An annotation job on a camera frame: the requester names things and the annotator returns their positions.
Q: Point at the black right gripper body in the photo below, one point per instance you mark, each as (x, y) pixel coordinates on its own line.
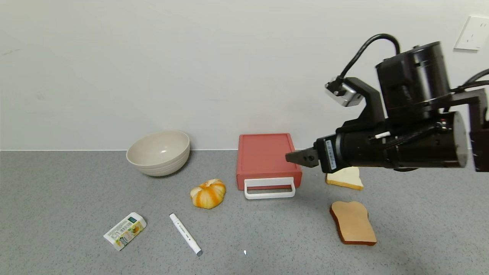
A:
(327, 155)

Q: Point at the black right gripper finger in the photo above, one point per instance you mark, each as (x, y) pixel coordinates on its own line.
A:
(305, 160)
(307, 151)

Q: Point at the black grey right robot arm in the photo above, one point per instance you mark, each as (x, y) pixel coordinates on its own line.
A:
(416, 80)

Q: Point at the red drawer cabinet box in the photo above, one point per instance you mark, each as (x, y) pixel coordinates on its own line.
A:
(263, 152)

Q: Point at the pale white bread slice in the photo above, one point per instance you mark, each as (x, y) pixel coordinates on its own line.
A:
(345, 178)

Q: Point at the brown toast slice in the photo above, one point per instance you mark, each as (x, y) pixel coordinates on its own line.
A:
(353, 223)

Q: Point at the white marker pen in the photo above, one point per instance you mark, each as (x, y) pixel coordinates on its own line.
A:
(185, 233)

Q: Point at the beige ribbed bowl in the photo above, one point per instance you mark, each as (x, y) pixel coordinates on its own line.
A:
(158, 152)

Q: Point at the small white yellow carton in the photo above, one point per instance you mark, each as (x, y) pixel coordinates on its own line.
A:
(124, 231)

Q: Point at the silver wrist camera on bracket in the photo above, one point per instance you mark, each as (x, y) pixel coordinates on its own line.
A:
(345, 93)

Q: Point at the white wall socket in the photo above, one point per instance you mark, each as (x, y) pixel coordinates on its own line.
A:
(473, 33)

